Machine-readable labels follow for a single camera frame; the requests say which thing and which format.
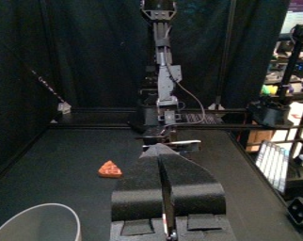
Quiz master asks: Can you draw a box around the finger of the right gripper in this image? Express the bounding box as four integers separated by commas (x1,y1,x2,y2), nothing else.
141,139,203,154

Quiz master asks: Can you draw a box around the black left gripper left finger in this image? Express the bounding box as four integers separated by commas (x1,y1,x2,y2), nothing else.
110,143,165,222

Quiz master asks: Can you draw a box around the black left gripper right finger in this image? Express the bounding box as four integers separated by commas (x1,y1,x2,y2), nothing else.
158,144,226,218

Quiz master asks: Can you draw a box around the orange toy ice cream cone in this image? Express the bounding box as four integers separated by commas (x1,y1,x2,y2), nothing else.
97,160,123,179

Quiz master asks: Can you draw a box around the pink round plate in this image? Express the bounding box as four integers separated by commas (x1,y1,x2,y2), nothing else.
0,202,82,241

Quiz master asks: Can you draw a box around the slatted white black panel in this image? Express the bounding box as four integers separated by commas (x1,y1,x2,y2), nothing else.
254,140,291,194

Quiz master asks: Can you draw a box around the black square box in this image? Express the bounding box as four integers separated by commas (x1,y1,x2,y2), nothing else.
285,197,303,228

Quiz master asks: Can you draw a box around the black cloth curtain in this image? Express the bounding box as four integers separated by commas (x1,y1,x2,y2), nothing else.
0,0,291,172

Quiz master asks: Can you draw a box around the thin diagonal rod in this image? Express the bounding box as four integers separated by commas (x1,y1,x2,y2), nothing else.
30,69,67,104

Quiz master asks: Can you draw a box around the computer monitor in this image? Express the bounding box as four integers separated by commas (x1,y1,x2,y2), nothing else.
279,8,303,36

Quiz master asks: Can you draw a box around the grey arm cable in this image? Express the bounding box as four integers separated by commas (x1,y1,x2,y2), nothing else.
163,62,206,126

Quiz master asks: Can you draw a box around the white frame corner bracket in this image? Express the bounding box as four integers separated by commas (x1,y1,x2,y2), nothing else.
55,102,73,115
206,95,226,111

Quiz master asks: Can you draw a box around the black vertical frame post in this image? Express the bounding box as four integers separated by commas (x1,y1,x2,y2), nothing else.
214,0,238,107

